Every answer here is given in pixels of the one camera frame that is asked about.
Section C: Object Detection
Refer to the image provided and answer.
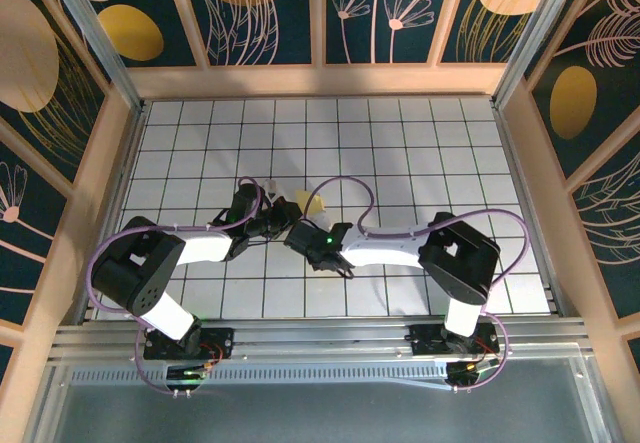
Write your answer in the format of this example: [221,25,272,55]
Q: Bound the yellow paper sheet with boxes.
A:
[293,189,327,217]

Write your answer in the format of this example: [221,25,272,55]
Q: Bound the white grid mat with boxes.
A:
[94,97,557,320]

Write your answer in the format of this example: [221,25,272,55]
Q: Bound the frosted acrylic panel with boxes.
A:
[29,357,619,443]

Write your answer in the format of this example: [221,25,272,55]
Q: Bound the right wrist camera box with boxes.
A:
[299,212,332,232]

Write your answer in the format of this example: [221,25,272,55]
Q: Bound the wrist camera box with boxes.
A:
[299,212,332,232]
[258,177,282,203]

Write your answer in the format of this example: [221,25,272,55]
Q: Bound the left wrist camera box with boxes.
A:
[258,177,282,203]

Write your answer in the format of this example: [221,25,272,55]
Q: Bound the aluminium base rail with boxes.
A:
[49,316,591,362]

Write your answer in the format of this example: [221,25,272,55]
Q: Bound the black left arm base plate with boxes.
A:
[143,327,235,361]

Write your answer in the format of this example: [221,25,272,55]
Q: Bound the perforated grey cable duct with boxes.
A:
[69,365,451,388]

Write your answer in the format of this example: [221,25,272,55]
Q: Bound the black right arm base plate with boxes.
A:
[408,323,501,356]

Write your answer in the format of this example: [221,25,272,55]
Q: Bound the aluminium side rail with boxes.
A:
[74,105,149,325]
[494,105,571,318]

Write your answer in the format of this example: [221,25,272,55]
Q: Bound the small circuit board with wires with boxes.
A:
[446,357,503,380]
[166,362,209,382]

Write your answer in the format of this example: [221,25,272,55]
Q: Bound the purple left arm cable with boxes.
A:
[87,176,274,397]

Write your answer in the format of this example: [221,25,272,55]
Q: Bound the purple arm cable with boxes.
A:
[87,176,274,397]
[304,176,530,395]

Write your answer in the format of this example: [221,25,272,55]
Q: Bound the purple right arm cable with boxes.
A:
[304,176,530,395]

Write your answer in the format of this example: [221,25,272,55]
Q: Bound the aluminium corner post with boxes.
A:
[491,0,587,109]
[42,0,147,114]

